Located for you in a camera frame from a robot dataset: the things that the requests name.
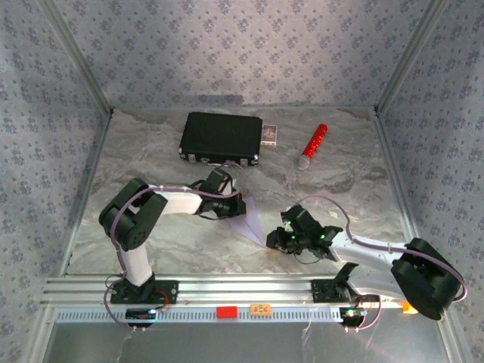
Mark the lilac paper sheet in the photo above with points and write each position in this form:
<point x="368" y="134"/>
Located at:
<point x="251" y="227"/>

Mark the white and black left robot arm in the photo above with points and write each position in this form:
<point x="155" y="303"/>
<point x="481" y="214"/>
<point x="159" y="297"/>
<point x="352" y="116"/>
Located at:
<point x="181" y="200"/>

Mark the red plastic block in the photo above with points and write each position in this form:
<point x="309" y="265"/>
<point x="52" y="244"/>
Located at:
<point x="227" y="312"/>

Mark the orange label tag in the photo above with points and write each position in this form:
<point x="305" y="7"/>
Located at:
<point x="260" y="309"/>

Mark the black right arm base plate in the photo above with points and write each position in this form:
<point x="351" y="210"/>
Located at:
<point x="321" y="291"/>

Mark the red toy microphone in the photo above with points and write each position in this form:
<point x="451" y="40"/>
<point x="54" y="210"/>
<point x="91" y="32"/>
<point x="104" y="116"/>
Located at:
<point x="314" y="143"/>

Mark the aluminium mounting rail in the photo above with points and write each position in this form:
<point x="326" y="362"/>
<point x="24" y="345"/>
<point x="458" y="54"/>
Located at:
<point x="246" y="287"/>

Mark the yellow plastic block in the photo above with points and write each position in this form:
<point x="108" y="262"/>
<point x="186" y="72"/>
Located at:
<point x="406" y="307"/>

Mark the aluminium frame post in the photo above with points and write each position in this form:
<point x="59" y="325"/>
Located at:
<point x="409" y="56"/>

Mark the aluminium table side rail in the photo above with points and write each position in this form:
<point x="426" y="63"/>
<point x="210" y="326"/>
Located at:
<point x="395" y="170"/>
<point x="86" y="189"/>

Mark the small printed card box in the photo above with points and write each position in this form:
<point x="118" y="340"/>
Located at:
<point x="270" y="134"/>

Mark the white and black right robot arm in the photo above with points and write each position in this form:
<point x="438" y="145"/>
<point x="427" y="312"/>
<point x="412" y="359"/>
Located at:
<point x="363" y="249"/>

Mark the black hard case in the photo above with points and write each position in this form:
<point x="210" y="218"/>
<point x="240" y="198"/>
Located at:
<point x="219" y="132"/>

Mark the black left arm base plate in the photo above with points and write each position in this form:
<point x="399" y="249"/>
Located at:
<point x="168" y="293"/>

